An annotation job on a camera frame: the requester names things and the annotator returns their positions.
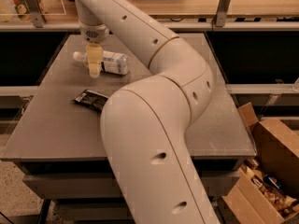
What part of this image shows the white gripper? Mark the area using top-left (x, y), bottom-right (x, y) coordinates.
top-left (78, 21), bottom-right (109, 78)

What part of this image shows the clear plastic water bottle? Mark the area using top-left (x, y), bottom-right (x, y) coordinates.
top-left (73, 50), bottom-right (129, 76)

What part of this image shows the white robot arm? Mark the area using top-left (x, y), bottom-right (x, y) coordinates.
top-left (76, 0), bottom-right (220, 224)

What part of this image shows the black snack packet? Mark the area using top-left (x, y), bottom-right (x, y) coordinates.
top-left (74, 90), bottom-right (108, 113)

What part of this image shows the colourful package behind glass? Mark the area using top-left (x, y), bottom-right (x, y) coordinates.
top-left (4, 0), bottom-right (48, 17)

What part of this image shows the grey metal drawer cabinet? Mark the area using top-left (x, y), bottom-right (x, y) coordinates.
top-left (2, 33), bottom-right (255, 220)

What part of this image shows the open cardboard box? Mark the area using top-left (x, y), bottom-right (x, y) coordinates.
top-left (219, 103), bottom-right (299, 224)

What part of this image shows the grey metal bracket left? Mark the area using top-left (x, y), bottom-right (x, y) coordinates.
top-left (25, 0), bottom-right (46, 28)

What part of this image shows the grey metal bracket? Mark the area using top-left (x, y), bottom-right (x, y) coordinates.
top-left (213, 0), bottom-right (231, 27)
top-left (25, 0), bottom-right (46, 28)

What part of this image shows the grey metal bracket right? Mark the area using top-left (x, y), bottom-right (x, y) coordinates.
top-left (213, 0), bottom-right (231, 27)

